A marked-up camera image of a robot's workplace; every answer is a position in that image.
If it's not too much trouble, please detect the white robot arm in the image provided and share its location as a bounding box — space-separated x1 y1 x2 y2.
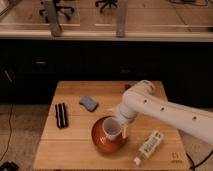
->
114 80 213 145

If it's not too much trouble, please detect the orange ceramic bowl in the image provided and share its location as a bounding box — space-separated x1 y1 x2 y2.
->
91 116 127 153

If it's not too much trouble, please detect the white plastic bottle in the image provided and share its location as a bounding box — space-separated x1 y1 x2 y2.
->
133 130 164 166

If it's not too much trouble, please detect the dark red brown object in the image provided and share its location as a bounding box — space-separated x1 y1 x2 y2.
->
124 84 131 91

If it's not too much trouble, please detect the blue sponge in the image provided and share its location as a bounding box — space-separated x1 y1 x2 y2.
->
79 96 98 112

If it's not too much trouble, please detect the black device on floor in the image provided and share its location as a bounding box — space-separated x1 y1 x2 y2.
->
0 162 19 171

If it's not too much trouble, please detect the black office chair right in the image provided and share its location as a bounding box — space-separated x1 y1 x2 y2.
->
95 0 118 13

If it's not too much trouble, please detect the black office chair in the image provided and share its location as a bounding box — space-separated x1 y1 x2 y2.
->
95 0 118 13
39 0 75 23

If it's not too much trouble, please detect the black office chair left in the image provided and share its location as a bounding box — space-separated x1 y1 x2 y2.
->
39 0 75 23

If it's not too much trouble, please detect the black cable right floor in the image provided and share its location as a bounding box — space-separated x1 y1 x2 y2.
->
185 151 213 171

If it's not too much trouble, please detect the black cable floor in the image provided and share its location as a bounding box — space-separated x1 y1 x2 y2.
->
0 103 14 163
185 151 213 171

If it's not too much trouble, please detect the black cable left floor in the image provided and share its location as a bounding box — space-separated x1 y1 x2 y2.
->
0 103 14 163

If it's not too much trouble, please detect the grey metal post left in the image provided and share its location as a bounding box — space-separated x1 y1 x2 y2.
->
45 0 61 37

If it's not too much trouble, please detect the grey metal post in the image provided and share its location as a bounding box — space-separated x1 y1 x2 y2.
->
116 0 128 37
45 0 61 37

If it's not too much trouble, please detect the grey metal post right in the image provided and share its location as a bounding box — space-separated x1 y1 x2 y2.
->
116 0 128 37

